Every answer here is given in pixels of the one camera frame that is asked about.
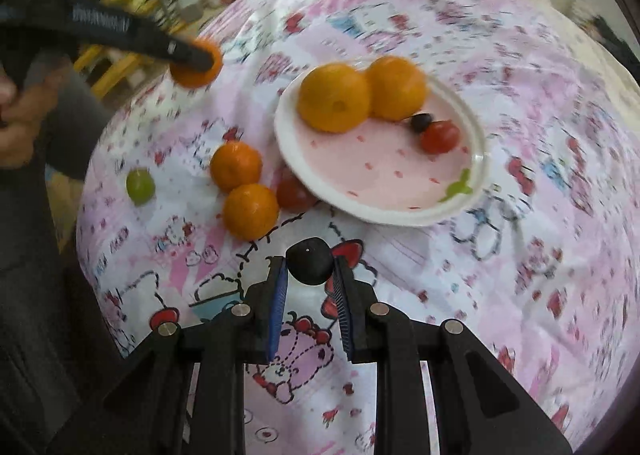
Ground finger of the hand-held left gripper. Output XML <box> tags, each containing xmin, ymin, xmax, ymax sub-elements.
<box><xmin>74</xmin><ymin>1</ymin><xmax>215</xmax><ymax>75</ymax></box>

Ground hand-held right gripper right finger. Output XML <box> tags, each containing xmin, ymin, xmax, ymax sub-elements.
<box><xmin>332</xmin><ymin>255</ymin><xmax>572</xmax><ymax>455</ymax></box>

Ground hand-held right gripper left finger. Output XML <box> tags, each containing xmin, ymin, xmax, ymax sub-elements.
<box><xmin>50</xmin><ymin>255</ymin><xmax>291</xmax><ymax>455</ymax></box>

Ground small mandarin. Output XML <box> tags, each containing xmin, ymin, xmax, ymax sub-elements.
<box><xmin>222</xmin><ymin>184</ymin><xmax>280</xmax><ymax>242</ymax></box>
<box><xmin>209</xmin><ymin>140</ymin><xmax>264</xmax><ymax>194</ymax></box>
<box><xmin>170</xmin><ymin>38</ymin><xmax>224</xmax><ymax>89</ymax></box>

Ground pink speckled plate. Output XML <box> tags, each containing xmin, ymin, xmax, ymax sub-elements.
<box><xmin>274</xmin><ymin>58</ymin><xmax>487</xmax><ymax>227</ymax></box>

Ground red cherry tomato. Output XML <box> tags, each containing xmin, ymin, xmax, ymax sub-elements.
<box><xmin>276</xmin><ymin>170</ymin><xmax>319</xmax><ymax>210</ymax></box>
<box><xmin>419</xmin><ymin>119</ymin><xmax>461</xmax><ymax>155</ymax></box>

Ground large orange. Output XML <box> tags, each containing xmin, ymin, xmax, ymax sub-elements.
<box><xmin>366</xmin><ymin>55</ymin><xmax>429</xmax><ymax>122</ymax></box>
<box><xmin>297</xmin><ymin>62</ymin><xmax>372</xmax><ymax>134</ymax></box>

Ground person's left hand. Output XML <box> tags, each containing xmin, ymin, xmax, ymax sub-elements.
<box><xmin>0</xmin><ymin>69</ymin><xmax>57</xmax><ymax>171</ymax></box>

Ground yellow stool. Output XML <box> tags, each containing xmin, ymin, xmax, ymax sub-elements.
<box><xmin>74</xmin><ymin>42</ymin><xmax>153</xmax><ymax>98</ymax></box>

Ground green grape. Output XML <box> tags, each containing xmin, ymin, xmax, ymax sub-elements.
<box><xmin>125</xmin><ymin>168</ymin><xmax>155</xmax><ymax>206</ymax></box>

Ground pink cartoon printed blanket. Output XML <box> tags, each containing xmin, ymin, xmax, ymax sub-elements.
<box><xmin>75</xmin><ymin>0</ymin><xmax>628</xmax><ymax>455</ymax></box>

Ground person's grey clothing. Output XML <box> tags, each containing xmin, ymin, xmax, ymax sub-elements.
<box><xmin>0</xmin><ymin>170</ymin><xmax>131</xmax><ymax>455</ymax></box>

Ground dark clothes on bed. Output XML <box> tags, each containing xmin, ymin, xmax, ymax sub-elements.
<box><xmin>587</xmin><ymin>12</ymin><xmax>640</xmax><ymax>83</ymax></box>

